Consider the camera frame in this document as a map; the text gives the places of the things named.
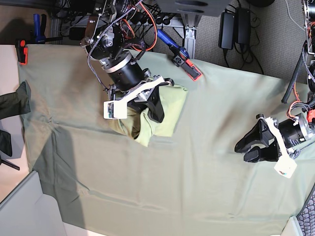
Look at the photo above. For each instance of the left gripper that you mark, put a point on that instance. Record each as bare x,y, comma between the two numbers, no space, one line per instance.
260,134

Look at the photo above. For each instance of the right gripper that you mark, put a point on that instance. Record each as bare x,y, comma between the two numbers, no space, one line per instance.
143,92

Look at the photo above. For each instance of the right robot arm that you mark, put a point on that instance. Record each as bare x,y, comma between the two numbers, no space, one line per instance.
110,40

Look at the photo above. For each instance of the blue orange bar clamp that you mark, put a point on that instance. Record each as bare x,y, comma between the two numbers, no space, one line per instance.
181,57

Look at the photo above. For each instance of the green table cloth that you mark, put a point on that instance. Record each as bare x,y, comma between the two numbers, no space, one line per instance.
191,184

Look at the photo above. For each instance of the black power adapter brick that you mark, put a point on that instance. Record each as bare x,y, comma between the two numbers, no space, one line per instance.
226,31

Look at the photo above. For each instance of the dark green garment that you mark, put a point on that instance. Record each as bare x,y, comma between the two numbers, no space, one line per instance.
16,103

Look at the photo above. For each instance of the black orange clamp left edge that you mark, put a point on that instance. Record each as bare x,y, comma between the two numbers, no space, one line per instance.
21,51

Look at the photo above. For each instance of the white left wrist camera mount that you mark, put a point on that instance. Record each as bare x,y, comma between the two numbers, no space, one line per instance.
285,166

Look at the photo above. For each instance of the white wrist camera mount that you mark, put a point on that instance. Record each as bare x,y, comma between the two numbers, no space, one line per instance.
119,115
285,166

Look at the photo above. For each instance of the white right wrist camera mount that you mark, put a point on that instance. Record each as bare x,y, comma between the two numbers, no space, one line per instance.
119,115

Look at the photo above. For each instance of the aluminium table frame leg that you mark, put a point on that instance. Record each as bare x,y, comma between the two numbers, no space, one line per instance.
186,27

